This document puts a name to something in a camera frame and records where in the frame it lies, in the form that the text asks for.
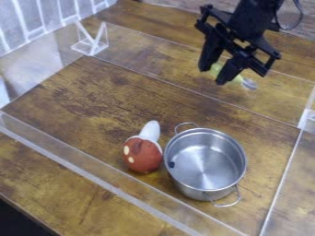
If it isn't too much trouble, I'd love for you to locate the stainless steel pot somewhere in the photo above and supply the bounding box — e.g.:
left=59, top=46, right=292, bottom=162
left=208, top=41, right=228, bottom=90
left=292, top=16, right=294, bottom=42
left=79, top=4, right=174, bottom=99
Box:
left=165, top=122, right=248, bottom=207

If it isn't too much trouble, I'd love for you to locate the clear acrylic barrier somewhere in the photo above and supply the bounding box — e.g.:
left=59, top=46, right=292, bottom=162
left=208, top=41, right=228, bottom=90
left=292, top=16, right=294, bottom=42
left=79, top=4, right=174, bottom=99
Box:
left=261, top=87, right=315, bottom=236
left=0, top=111, right=248, bottom=236

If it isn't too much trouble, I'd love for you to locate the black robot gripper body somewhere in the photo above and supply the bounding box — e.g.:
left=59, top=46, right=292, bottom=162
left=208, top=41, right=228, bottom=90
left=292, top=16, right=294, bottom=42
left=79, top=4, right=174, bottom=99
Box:
left=196, top=0, right=285, bottom=77

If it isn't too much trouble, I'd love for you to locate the black cable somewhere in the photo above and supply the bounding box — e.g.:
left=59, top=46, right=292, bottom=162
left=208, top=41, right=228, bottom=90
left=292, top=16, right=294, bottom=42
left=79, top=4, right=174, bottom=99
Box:
left=274, top=0, right=306, bottom=31

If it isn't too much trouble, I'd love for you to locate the green handled metal spoon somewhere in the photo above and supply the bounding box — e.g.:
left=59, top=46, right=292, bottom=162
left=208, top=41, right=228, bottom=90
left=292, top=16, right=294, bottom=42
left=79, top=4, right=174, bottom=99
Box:
left=210, top=63, right=260, bottom=90

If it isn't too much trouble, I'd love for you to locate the brown plush mushroom toy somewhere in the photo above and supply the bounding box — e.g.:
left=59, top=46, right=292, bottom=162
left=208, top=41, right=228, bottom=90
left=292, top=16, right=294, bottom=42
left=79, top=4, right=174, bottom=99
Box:
left=123, top=120, right=163, bottom=173

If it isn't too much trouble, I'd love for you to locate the clear acrylic front barrier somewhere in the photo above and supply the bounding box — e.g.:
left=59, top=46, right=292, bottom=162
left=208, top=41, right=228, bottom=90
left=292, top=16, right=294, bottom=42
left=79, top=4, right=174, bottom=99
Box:
left=0, top=111, right=248, bottom=236

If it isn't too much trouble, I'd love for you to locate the clear acrylic right barrier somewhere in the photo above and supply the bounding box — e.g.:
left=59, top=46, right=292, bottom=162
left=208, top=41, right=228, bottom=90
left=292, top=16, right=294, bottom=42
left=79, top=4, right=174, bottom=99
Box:
left=261, top=87, right=315, bottom=236

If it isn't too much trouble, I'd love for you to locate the clear acrylic corner bracket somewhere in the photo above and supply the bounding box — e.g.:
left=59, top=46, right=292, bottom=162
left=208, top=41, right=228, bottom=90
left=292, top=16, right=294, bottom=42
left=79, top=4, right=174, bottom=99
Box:
left=71, top=22, right=110, bottom=56

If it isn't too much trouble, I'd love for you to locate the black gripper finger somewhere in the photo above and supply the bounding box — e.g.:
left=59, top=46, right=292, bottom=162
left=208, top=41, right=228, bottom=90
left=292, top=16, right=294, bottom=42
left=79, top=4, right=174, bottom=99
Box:
left=198, top=30, right=225, bottom=72
left=216, top=57, right=248, bottom=86

